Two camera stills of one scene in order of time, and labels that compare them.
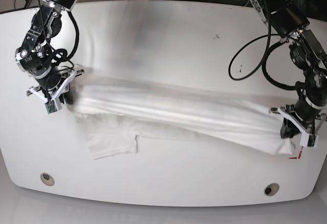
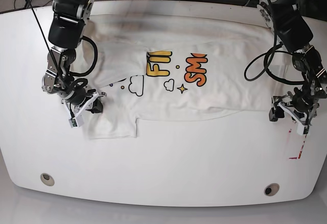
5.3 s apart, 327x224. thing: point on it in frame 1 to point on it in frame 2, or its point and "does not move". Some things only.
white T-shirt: [114, 114] to [158, 66]
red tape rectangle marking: [299, 155] does not move
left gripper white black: [54, 85] to [76, 101]
